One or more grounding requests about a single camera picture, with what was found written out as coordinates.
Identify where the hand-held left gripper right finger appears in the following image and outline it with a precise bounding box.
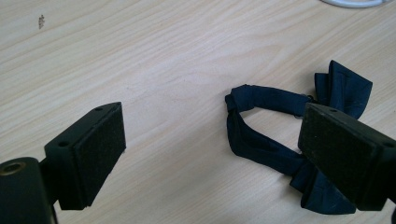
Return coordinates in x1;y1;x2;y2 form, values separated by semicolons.
297;102;396;212

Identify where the dark blue bow tie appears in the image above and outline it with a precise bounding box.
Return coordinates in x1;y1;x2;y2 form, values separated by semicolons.
224;60;374;216

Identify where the white round object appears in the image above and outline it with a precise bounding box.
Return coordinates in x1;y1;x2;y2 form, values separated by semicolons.
320;0;394;8

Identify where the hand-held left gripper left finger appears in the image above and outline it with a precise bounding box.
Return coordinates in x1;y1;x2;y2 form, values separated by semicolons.
39;101;127;211

